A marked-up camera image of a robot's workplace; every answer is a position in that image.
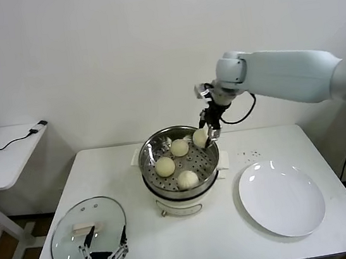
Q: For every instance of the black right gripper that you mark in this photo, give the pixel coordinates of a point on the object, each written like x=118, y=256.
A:
x=213, y=114

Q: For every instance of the white steamed baozi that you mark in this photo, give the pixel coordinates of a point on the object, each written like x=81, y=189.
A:
x=187, y=179
x=165, y=166
x=179, y=147
x=199, y=138

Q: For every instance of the round glass pot lid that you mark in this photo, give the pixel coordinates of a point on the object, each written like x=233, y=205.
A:
x=80, y=228

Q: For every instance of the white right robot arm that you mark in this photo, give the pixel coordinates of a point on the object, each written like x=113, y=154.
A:
x=280, y=73

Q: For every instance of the perforated steel steamer basket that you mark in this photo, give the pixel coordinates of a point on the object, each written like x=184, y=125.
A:
x=153, y=170

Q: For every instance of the large white plate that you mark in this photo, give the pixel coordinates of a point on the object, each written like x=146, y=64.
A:
x=281, y=198

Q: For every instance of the white side desk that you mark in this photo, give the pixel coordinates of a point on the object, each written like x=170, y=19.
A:
x=4, y=158

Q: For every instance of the small silver usb adapter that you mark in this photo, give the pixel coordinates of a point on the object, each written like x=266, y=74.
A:
x=39, y=125

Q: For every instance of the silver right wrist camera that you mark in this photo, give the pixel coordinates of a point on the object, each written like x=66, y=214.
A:
x=201, y=91

